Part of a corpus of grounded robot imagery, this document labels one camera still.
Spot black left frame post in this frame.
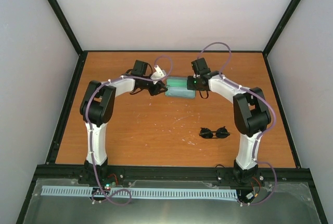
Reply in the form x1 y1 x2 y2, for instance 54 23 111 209
32 0 84 55

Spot grey green glasses case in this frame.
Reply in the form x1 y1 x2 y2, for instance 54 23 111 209
165 77 196 99

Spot black round sunglasses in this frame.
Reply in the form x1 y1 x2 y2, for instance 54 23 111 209
199 127 230 139

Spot light blue cleaning cloth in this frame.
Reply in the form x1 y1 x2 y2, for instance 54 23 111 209
165 87 196 98

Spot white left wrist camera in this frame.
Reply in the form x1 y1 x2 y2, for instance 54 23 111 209
150 65 167 82

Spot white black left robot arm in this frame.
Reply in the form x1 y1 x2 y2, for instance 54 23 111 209
80 60 170 184

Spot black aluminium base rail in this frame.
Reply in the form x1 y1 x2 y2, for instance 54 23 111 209
33 164 313 186

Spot black right frame post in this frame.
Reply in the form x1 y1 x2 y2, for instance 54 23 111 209
262 0 318 55

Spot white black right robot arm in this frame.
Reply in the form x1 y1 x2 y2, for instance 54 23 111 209
187 58 272 184

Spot black frame post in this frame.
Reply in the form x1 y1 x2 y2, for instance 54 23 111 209
32 0 84 55
262 0 318 55

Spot light blue slotted cable duct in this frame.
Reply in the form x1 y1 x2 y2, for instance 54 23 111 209
40 185 237 201

